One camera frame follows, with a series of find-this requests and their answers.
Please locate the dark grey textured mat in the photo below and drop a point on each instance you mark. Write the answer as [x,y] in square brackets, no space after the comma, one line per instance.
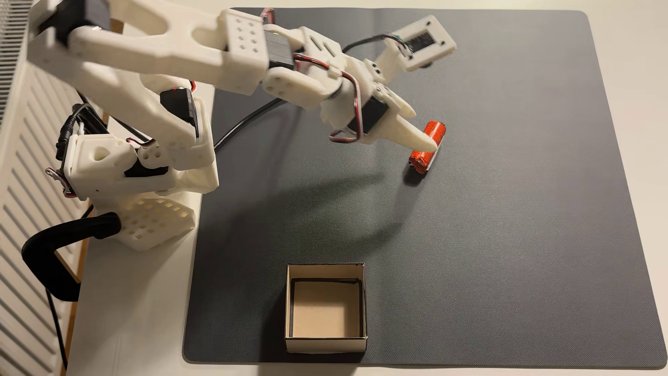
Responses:
[522,235]

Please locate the white radiator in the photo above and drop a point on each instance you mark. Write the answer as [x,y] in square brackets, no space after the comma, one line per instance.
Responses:
[15,324]

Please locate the red candy roll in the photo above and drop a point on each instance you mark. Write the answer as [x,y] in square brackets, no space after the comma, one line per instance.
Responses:
[420,161]

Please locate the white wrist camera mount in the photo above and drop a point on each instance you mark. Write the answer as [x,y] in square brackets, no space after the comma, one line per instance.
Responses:
[422,44]

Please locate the black table clamp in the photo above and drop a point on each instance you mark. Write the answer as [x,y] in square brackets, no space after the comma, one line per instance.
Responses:
[41,261]

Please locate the small open cardboard box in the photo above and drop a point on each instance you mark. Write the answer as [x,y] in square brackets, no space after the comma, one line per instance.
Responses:
[323,313]

